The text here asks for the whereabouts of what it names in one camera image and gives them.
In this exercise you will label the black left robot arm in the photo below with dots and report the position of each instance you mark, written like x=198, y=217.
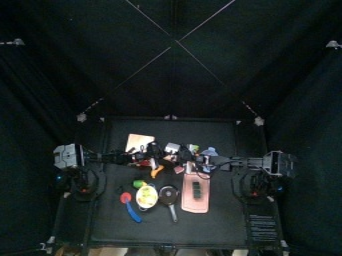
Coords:
x=71, y=156

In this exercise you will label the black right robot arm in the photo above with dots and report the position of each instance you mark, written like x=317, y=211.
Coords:
x=267, y=162

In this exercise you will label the grey toy toaster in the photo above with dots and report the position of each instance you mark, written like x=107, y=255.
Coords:
x=173, y=147

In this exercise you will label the green toy vegetable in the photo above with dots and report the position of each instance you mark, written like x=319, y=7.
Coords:
x=194, y=147

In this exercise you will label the small pink block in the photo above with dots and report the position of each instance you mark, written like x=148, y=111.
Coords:
x=178, y=169

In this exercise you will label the blue toy bowl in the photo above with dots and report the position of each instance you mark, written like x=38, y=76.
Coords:
x=210, y=151

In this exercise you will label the yellow toy banana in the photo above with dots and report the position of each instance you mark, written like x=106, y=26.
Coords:
x=155, y=172

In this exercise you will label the black block toy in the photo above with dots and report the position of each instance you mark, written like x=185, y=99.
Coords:
x=197, y=190

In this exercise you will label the green toy lime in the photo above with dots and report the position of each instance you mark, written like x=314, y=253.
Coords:
x=139, y=183

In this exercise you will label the black toy frying pan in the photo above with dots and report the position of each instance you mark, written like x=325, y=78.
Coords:
x=169, y=196

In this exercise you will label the silver pot with toy food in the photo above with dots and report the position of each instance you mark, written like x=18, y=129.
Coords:
x=146, y=197

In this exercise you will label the pink cutting board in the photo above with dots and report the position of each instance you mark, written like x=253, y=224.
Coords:
x=189, y=203

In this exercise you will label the black panel with white text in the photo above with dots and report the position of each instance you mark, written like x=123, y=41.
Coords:
x=262, y=230

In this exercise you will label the grey frame middle bracket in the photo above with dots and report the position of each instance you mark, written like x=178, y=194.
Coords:
x=170, y=117

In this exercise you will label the grey frame corner bracket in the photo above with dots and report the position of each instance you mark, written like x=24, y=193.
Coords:
x=333, y=44
x=258, y=121
x=82, y=117
x=18, y=42

